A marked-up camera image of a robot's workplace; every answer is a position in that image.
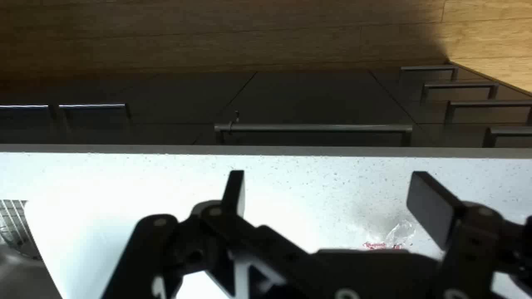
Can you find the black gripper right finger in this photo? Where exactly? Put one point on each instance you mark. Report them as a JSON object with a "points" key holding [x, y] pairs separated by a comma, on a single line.
{"points": [[434, 210]]}

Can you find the grey kitchen sink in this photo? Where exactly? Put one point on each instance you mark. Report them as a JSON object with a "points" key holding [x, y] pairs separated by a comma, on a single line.
{"points": [[22, 267]]}

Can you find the dark kitchen cabinet with countertop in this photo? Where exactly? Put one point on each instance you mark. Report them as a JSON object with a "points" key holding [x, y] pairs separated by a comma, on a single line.
{"points": [[166, 92]]}

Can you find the clear plastic wrapper red print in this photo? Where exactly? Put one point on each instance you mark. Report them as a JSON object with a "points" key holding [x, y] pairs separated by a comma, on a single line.
{"points": [[396, 235]]}

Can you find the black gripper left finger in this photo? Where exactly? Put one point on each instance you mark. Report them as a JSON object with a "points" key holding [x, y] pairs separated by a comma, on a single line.
{"points": [[234, 192]]}

